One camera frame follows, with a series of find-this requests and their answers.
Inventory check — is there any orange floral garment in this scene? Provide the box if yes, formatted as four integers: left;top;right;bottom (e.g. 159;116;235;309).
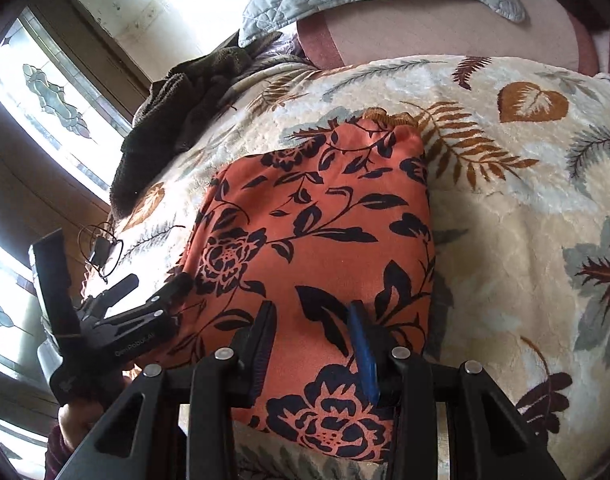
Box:
148;108;435;462

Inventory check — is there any left hand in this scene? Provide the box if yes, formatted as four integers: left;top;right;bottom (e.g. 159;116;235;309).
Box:
57;361;136;453

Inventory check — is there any black charger adapter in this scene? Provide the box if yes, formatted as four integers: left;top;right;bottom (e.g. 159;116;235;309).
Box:
89;236;112;268

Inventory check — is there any dark brown fleece garment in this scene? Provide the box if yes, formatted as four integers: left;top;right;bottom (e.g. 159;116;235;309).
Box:
110;32;280;220

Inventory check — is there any stained glass window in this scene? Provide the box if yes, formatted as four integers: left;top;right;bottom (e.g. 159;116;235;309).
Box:
0;9;130;202

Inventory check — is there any leaf-patterned plush blanket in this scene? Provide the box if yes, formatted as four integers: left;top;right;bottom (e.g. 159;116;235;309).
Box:
110;55;610;479

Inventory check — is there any pink mattress sheet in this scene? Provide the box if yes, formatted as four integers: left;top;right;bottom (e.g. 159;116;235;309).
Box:
296;0;599;76

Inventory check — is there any black charger cable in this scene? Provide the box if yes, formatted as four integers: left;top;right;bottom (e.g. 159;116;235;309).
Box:
77;220;125;283

